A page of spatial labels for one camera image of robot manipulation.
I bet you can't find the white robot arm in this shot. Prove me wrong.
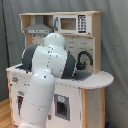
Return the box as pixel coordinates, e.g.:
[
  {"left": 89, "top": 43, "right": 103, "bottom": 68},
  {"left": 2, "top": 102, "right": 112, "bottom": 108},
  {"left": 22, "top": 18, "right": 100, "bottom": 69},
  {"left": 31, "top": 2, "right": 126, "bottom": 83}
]
[{"left": 18, "top": 33, "right": 76, "bottom": 128}]

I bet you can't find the wooden toy kitchen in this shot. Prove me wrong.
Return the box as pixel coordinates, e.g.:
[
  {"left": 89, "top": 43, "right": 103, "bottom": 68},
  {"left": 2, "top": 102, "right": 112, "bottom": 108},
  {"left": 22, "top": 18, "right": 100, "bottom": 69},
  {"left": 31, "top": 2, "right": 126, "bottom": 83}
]
[{"left": 7, "top": 11, "right": 114, "bottom": 128}]

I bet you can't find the black toy faucet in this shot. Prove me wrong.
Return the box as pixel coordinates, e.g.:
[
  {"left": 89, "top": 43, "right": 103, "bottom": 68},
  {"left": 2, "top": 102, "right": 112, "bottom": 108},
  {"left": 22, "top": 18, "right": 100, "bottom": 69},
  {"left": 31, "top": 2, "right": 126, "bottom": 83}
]
[{"left": 76, "top": 51, "right": 93, "bottom": 70}]

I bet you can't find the grey toy sink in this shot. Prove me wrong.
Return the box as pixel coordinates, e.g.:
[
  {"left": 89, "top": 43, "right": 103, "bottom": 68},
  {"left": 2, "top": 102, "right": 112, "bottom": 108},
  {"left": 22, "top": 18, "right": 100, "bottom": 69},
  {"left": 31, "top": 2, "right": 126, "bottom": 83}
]
[{"left": 71, "top": 70, "right": 92, "bottom": 81}]

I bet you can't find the grey ice dispenser panel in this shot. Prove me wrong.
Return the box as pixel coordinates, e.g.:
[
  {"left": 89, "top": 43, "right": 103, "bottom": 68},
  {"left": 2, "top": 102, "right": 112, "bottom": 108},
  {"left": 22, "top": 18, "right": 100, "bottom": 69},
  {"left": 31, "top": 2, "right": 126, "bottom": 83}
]
[{"left": 54, "top": 94, "right": 70, "bottom": 120}]

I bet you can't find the toy microwave oven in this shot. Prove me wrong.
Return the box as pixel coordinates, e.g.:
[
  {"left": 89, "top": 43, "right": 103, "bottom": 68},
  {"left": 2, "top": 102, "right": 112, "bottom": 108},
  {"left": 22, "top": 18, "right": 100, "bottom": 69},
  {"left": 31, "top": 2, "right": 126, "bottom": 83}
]
[{"left": 54, "top": 14, "right": 92, "bottom": 34}]

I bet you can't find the grey range hood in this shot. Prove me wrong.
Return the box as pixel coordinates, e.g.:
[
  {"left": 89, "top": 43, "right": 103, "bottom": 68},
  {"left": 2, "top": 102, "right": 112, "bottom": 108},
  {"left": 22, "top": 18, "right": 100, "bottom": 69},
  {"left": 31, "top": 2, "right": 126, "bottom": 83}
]
[{"left": 24, "top": 15, "right": 54, "bottom": 35}]

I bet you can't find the left oven knob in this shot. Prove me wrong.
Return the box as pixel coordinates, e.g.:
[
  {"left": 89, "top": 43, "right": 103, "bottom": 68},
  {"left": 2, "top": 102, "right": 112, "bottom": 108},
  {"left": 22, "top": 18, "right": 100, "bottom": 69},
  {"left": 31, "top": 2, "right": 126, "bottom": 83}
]
[{"left": 12, "top": 77, "right": 18, "bottom": 82}]

